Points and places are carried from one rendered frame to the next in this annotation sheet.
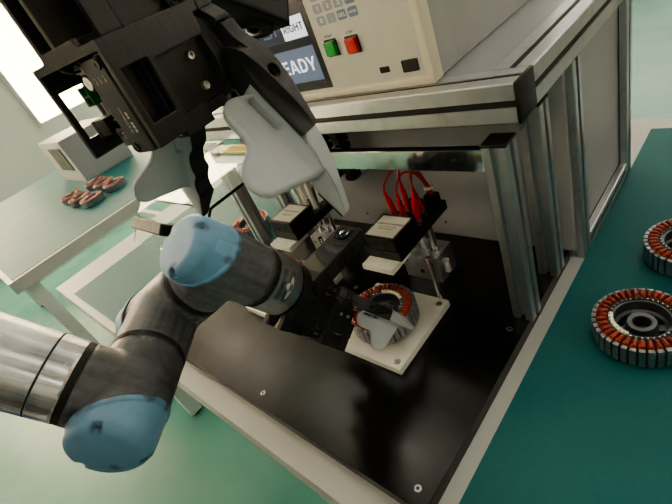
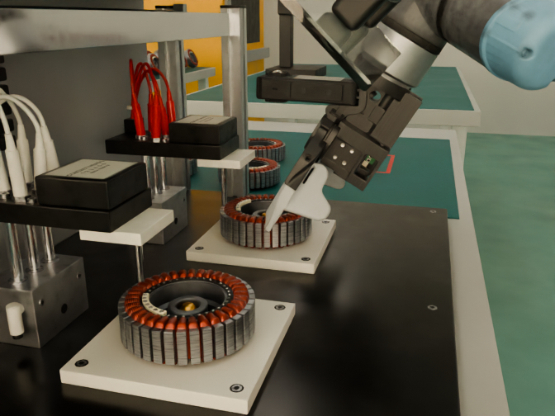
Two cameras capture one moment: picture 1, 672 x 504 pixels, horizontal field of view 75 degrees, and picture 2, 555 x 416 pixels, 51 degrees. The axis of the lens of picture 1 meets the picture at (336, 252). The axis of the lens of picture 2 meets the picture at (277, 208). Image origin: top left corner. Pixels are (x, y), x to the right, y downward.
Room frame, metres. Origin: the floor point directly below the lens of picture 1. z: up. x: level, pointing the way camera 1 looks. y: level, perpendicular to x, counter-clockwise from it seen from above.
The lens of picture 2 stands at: (0.95, 0.49, 1.04)
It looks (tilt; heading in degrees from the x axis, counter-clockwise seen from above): 18 degrees down; 230
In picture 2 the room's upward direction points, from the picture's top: straight up
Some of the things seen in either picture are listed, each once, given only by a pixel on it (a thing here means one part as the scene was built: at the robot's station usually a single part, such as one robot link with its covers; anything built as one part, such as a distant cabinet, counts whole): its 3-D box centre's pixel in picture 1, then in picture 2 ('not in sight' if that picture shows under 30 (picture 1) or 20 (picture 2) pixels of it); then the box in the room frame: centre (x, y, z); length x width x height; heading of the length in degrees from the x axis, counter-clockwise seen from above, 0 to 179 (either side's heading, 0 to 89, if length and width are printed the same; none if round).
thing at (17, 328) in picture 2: not in sight; (16, 320); (0.85, 0.03, 0.80); 0.01 x 0.01 x 0.03; 36
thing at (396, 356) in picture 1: (387, 323); (266, 238); (0.54, -0.03, 0.78); 0.15 x 0.15 x 0.01; 36
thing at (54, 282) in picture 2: (333, 241); (39, 296); (0.82, 0.00, 0.80); 0.08 x 0.05 x 0.06; 36
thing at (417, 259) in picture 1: (428, 258); (158, 212); (0.62, -0.15, 0.80); 0.08 x 0.05 x 0.06; 36
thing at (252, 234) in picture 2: (383, 312); (266, 219); (0.54, -0.03, 0.80); 0.11 x 0.11 x 0.04
